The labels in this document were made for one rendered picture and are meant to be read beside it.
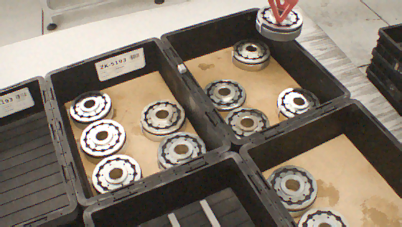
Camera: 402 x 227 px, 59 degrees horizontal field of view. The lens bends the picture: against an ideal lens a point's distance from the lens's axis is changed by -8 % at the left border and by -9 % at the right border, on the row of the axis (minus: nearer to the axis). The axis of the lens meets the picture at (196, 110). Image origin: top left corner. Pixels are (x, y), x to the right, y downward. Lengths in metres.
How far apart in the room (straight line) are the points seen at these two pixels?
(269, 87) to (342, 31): 1.82
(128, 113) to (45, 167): 0.24
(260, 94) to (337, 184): 0.30
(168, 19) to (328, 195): 0.93
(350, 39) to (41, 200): 2.27
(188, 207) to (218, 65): 0.42
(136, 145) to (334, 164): 0.43
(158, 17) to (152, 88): 0.55
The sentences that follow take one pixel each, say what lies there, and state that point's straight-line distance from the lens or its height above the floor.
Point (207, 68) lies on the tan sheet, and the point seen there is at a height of 0.83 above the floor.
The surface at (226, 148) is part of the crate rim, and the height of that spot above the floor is 0.93.
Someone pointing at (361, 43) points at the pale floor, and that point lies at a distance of 2.70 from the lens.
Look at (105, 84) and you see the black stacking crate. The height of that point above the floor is 0.84.
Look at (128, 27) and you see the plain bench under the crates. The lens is 1.45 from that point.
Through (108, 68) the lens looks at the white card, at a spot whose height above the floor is 0.89.
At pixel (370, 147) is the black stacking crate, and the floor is 0.87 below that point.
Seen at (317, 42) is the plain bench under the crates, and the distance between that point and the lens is 1.38.
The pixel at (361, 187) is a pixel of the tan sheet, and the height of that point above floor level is 0.83.
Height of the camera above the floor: 1.50
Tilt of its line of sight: 47 degrees down
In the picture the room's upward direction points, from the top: 3 degrees counter-clockwise
